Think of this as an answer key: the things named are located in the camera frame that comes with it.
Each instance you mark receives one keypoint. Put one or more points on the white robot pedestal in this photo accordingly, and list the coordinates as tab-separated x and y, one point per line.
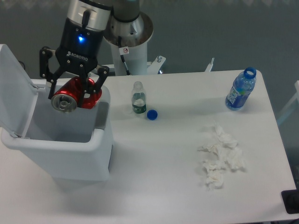
129	44

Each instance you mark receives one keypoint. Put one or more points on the crumpled white tissue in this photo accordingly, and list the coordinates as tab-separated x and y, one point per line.
227	156

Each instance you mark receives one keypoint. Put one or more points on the white trash can lid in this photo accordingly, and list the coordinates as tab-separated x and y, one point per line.
18	96

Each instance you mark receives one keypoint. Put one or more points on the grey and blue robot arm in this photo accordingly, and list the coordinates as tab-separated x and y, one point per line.
94	14

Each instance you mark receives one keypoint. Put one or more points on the clear bottle green label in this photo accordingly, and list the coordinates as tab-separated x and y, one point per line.
138	98

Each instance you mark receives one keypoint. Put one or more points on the red soda can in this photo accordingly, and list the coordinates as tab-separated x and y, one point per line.
70	97

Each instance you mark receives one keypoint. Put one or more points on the blue bottle cap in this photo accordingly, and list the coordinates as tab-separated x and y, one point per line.
152	114

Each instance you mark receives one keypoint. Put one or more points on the white trash can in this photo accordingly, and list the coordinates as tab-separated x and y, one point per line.
70	145

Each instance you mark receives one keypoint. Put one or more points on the white metal base frame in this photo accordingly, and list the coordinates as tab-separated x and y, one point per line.
156	67

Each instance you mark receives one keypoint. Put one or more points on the white furniture piece at right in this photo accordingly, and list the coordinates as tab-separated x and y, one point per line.
289	107

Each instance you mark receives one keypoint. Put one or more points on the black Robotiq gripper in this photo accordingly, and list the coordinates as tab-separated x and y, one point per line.
76	54

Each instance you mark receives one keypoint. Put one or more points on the black device at edge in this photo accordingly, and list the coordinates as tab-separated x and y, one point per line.
291	201

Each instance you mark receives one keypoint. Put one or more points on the blue plastic water bottle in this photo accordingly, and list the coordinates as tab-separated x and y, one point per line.
242	87

